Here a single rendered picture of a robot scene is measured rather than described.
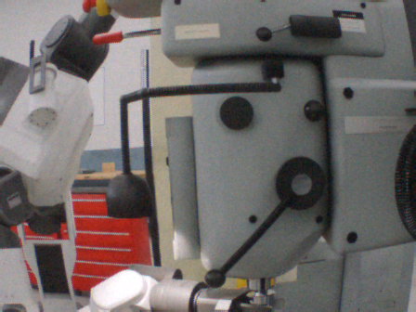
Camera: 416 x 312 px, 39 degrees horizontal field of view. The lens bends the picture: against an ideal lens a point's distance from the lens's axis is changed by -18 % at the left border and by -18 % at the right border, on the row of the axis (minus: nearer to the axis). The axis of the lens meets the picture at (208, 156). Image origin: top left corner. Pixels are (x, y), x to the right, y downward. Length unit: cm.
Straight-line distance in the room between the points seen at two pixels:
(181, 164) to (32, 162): 36
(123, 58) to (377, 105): 932
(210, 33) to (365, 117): 24
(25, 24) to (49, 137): 949
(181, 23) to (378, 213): 39
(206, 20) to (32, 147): 50
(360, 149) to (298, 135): 10
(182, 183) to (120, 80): 916
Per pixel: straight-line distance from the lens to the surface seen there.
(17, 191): 124
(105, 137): 1018
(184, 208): 102
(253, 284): 104
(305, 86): 94
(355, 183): 93
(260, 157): 93
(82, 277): 586
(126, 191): 97
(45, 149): 127
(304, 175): 90
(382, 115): 94
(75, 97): 133
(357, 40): 94
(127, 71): 1015
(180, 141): 101
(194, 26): 92
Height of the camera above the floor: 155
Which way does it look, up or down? 3 degrees down
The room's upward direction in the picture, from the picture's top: 3 degrees counter-clockwise
